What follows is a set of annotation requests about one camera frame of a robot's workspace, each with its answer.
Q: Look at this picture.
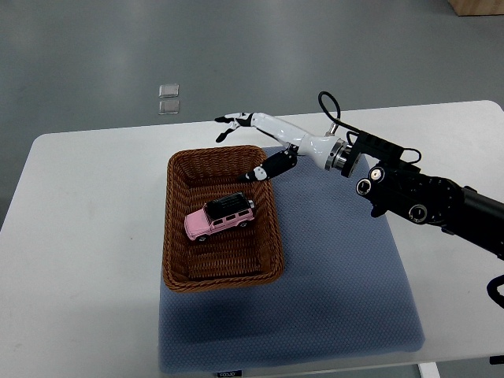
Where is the upper clear floor tile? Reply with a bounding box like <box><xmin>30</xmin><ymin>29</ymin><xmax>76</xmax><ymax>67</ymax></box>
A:
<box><xmin>158</xmin><ymin>83</ymin><xmax>180</xmax><ymax>98</ymax></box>

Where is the clear floor tile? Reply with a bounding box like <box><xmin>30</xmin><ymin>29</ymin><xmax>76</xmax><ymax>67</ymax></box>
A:
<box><xmin>158</xmin><ymin>99</ymin><xmax>180</xmax><ymax>115</ymax></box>
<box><xmin>158</xmin><ymin>83</ymin><xmax>180</xmax><ymax>98</ymax></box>

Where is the blue grey mat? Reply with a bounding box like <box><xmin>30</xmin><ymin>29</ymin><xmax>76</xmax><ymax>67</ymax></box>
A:
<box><xmin>159</xmin><ymin>157</ymin><xmax>424</xmax><ymax>374</ymax></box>

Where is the brown wicker basket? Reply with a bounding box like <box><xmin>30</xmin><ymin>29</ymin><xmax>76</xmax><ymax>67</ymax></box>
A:
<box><xmin>162</xmin><ymin>146</ymin><xmax>284</xmax><ymax>293</ymax></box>

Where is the pink toy car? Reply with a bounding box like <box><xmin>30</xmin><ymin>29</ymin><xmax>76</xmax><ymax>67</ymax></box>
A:
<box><xmin>184</xmin><ymin>191</ymin><xmax>256</xmax><ymax>242</ymax></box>

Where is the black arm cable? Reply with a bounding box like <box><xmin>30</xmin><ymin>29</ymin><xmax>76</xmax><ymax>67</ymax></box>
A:
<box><xmin>317</xmin><ymin>91</ymin><xmax>421</xmax><ymax>163</ymax></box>

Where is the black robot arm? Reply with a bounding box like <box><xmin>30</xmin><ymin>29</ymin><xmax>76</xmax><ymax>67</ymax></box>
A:
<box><xmin>340</xmin><ymin>131</ymin><xmax>503</xmax><ymax>259</ymax></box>

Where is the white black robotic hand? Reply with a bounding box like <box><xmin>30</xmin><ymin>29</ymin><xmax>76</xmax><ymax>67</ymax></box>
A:
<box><xmin>215</xmin><ymin>113</ymin><xmax>350</xmax><ymax>182</ymax></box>

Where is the lower clear floor tile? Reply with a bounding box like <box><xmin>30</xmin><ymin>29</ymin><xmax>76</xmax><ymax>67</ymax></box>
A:
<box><xmin>158</xmin><ymin>99</ymin><xmax>180</xmax><ymax>115</ymax></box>

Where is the wooden box corner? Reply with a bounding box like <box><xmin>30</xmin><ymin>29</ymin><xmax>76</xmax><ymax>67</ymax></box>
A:
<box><xmin>448</xmin><ymin>0</ymin><xmax>504</xmax><ymax>17</ymax></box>

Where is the white table leg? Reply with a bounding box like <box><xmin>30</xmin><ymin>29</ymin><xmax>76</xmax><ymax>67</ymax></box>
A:
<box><xmin>417</xmin><ymin>362</ymin><xmax>440</xmax><ymax>378</ymax></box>

